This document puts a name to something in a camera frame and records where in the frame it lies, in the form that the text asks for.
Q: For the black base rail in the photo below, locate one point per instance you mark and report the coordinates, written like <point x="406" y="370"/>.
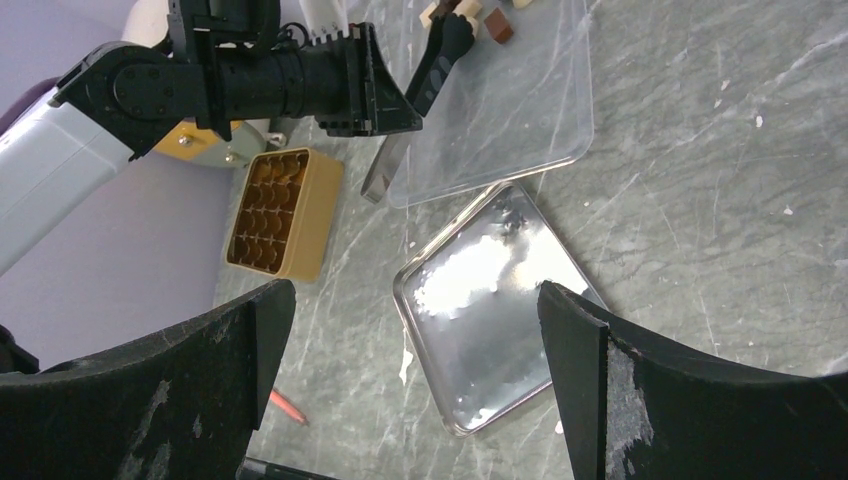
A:
<point x="254" y="469"/>

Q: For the red pen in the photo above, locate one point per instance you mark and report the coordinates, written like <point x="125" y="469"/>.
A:
<point x="286" y="406"/>

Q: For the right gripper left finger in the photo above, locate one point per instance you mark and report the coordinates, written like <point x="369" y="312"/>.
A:
<point x="180" y="403"/>

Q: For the black metal tongs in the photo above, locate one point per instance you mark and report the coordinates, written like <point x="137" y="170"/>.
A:
<point x="451" y="37"/>

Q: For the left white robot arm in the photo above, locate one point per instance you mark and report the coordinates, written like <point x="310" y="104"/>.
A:
<point x="106" y="112"/>

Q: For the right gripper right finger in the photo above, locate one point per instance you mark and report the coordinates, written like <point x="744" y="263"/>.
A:
<point x="637" y="405"/>

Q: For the square silver metal lid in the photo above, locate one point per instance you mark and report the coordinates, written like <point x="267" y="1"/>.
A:
<point x="468" y="301"/>

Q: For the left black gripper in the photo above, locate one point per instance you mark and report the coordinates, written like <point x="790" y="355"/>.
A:
<point x="238" y="60"/>

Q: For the gold chocolate box tray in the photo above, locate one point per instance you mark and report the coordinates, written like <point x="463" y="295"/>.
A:
<point x="284" y="216"/>

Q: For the brown square chocolate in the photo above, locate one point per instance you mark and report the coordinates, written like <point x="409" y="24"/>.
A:
<point x="498" y="26"/>

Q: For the clear plastic tray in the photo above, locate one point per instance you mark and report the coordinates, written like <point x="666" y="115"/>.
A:
<point x="505" y="111"/>

